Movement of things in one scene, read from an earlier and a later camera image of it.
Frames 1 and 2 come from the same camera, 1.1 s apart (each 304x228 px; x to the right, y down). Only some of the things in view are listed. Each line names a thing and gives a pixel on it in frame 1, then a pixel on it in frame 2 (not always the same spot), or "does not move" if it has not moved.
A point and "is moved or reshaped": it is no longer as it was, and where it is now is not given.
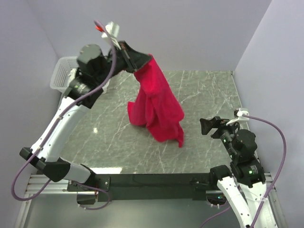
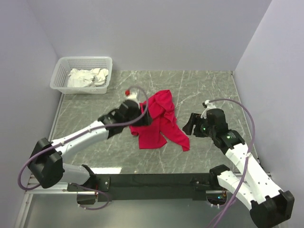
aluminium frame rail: [37, 181] does not move
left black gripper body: [122, 61] → [144, 121]
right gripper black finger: [207, 125] → [195, 119]
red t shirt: [157, 106] is moved or reshaped
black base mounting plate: [145, 187] does not move
